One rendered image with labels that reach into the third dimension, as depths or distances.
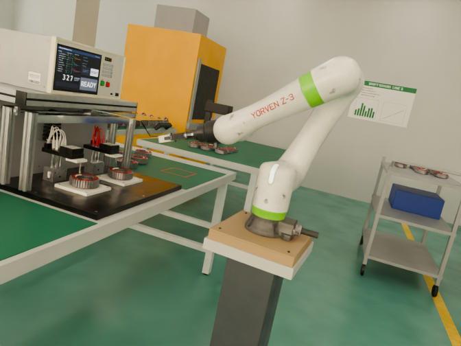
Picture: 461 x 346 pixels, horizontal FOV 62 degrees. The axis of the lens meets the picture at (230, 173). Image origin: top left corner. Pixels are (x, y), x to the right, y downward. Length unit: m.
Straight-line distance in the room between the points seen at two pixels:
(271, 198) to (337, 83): 0.42
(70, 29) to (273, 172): 4.65
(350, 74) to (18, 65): 1.21
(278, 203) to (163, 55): 4.28
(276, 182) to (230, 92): 5.70
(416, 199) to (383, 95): 3.10
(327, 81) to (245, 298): 0.78
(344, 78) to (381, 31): 5.47
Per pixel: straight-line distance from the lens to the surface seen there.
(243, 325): 1.46
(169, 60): 5.36
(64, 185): 1.60
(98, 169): 1.87
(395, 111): 6.58
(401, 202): 3.74
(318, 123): 1.43
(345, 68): 1.25
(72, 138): 1.90
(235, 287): 1.42
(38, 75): 1.63
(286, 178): 1.30
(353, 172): 6.60
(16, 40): 1.71
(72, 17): 5.66
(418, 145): 6.62
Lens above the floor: 1.22
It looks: 11 degrees down
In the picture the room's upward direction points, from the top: 11 degrees clockwise
